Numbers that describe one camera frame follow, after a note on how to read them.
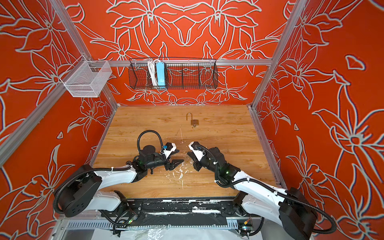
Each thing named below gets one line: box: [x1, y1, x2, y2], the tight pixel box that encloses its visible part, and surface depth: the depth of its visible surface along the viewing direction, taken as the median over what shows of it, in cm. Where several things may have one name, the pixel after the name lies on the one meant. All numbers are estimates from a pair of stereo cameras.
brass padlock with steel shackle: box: [186, 112, 199, 125], surface depth 112 cm
